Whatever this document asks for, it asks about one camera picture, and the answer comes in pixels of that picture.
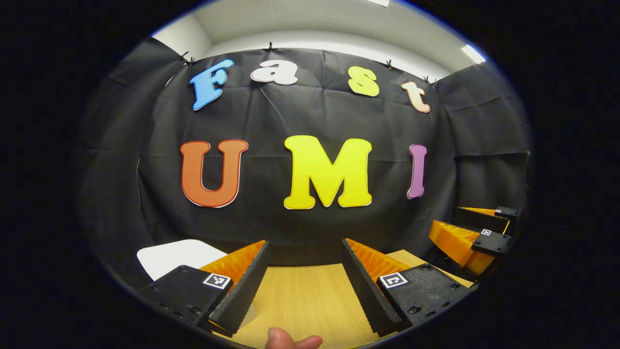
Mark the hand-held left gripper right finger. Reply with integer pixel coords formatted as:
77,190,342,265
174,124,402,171
341,238,474,338

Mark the white desktop garbage bin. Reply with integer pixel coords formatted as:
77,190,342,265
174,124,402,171
137,239,228,282

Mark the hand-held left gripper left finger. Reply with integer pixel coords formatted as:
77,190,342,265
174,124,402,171
139,239,271,338

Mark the wooden desktop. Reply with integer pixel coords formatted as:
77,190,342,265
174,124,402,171
213,250,475,349

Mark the black backdrop cloth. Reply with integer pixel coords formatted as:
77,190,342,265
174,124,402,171
75,36,533,291

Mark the small ceiling light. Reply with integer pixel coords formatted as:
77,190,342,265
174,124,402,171
461,44,487,64

